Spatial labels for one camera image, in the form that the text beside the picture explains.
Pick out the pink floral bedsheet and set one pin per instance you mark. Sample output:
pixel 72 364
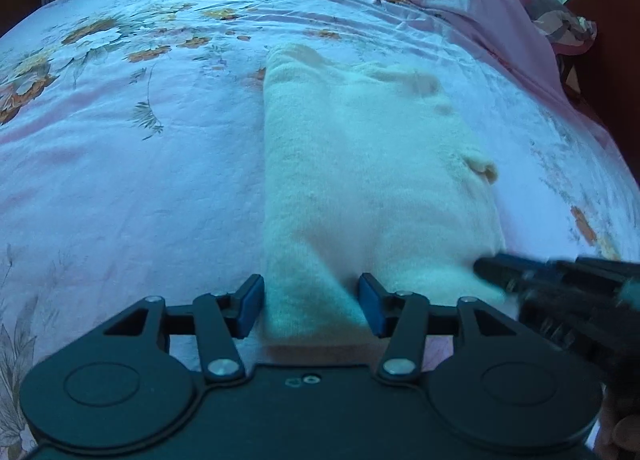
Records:
pixel 150 180

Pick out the red-brown headboard white trim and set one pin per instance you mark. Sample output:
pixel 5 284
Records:
pixel 607 20

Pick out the colourful striped floral pillow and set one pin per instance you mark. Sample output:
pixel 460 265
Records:
pixel 540 5

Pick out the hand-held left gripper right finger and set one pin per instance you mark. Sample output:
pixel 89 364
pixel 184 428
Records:
pixel 372 301

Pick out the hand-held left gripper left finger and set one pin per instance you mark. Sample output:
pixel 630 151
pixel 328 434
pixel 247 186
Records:
pixel 250 301

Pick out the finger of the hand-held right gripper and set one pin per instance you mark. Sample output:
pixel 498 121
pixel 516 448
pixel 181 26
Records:
pixel 505 271

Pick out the white knit sweater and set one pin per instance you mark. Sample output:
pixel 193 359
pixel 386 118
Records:
pixel 370 180

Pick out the person's right hand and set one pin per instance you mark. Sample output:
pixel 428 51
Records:
pixel 622 435

